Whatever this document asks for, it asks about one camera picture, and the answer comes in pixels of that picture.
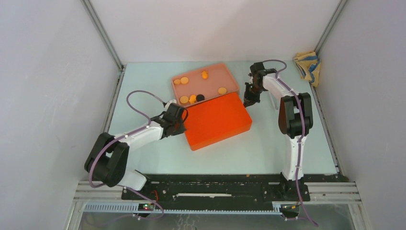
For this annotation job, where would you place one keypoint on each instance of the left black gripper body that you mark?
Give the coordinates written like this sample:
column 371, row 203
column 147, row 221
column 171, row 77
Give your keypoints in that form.
column 179, row 127

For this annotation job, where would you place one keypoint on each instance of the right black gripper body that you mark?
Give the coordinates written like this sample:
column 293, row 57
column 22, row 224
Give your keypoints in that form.
column 251, row 90

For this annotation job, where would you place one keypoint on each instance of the orange box lid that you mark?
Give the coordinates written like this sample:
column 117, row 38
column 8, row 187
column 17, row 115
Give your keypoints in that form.
column 216, row 120

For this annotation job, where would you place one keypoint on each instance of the pink cookie tray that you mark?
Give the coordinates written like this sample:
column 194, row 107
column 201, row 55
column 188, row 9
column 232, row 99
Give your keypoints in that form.
column 219, row 76

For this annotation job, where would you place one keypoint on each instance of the metal tongs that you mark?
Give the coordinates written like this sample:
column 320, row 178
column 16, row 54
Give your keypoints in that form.
column 275, row 99

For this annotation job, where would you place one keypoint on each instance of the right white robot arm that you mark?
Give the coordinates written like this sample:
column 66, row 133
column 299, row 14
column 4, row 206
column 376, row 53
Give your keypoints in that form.
column 295, row 117

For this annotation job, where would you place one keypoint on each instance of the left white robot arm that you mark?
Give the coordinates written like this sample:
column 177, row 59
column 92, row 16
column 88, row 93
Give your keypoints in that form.
column 108, row 158

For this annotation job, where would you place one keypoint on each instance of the round orange cookie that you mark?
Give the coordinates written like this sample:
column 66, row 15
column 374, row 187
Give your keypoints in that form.
column 222, row 90
column 177, row 81
column 184, row 80
column 184, row 99

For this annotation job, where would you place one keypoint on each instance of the orange fish cookie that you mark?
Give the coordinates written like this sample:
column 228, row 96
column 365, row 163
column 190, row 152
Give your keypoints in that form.
column 204, row 74
column 192, row 99

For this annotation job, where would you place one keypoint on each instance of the black sandwich cookie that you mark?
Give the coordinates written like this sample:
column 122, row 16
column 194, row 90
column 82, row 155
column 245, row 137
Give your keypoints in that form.
column 200, row 98

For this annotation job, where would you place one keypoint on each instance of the yellow blue cloth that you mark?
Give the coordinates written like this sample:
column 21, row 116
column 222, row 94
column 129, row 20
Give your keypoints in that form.
column 308, row 65

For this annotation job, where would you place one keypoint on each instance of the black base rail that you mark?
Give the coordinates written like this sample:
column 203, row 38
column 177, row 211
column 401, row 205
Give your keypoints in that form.
column 223, row 192

